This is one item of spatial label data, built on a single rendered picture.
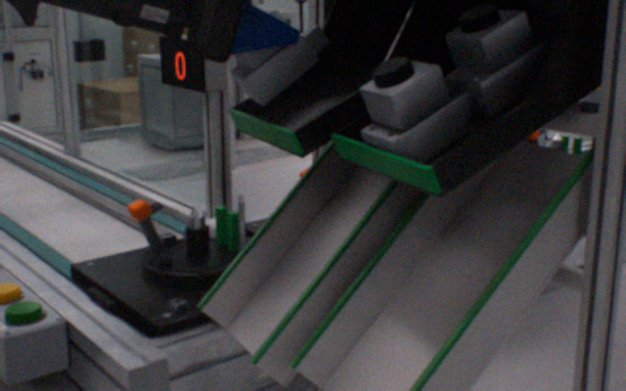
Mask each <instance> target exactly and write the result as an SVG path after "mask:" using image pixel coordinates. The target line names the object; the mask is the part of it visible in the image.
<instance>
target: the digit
mask: <svg viewBox="0 0 626 391"><path fill-rule="evenodd" d="M170 44H171V66H172V75H173V82H175V83H179V85H184V86H188V87H189V64H188V44H184V43H177V42H171V41H170Z"/></svg>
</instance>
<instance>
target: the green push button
mask: <svg viewBox="0 0 626 391"><path fill-rule="evenodd" d="M42 317H43V306H42V305H41V304H40V303H37V302H33V301H24V302H18V303H15V304H12V305H10V306H9V307H8V308H7V309H6V310H4V319H6V321H7V322H9V323H12V324H25V323H30V322H33V321H36V320H38V319H41V318H42Z"/></svg>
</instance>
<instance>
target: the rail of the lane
mask: <svg viewBox="0 0 626 391"><path fill-rule="evenodd" d="M0 267H3V268H5V269H6V270H7V271H9V272H10V273H11V274H12V276H13V277H15V278H16V279H17V280H18V281H19V282H22V283H23V284H24V285H25V286H26V287H27V288H29V289H30V290H31V291H32V292H33V293H34V294H36V295H37V297H38V298H40V299H41V300H42V301H44V302H45V303H46V304H47V305H48V306H49V307H51V308H52V309H53V310H54V311H55V312H56V313H58V314H60V315H61V316H62V317H63V319H64V320H66V322H67V341H68V352H69V368H68V369H62V370H59V371H56V372H53V373H49V375H50V376H51V377H52V378H53V379H54V380H55V382H56V383H57V384H58V385H59V386H60V387H61V388H62V389H63V390H64V391H170V374H169V357H168V356H167V355H166V354H164V353H163V352H162V351H160V350H159V349H158V348H156V347H155V346H154V345H152V343H151V342H150V341H148V340H147V339H146V338H144V337H143V336H142V335H140V334H139V333H138V332H136V331H134V330H133V329H131V328H130V327H129V326H127V325H126V324H124V323H123V322H122V320H120V319H119V318H118V317H117V305H116V302H114V300H112V299H110V298H109V297H108V296H106V295H105V294H104V293H103V292H102V291H100V290H99V289H98V288H96V287H92V288H88V295H87V294H85V293H84V292H83V291H81V290H80V289H79V288H77V287H76V286H74V285H72V284H71V283H70V282H68V281H67V280H65V279H64V277H63V276H61V275H60V274H59V273H58V272H55V271H54V270H53V269H51V268H50V267H49V266H47V265H46V264H45V263H43V262H42V261H41V260H39V259H38V258H36V257H34V256H33V254H32V253H30V252H29V251H28V250H26V249H25V248H24V247H22V246H21V245H20V244H17V243H16V242H15V241H13V240H12V239H10V238H9V237H8V236H7V235H5V233H4V232H3V231H0Z"/></svg>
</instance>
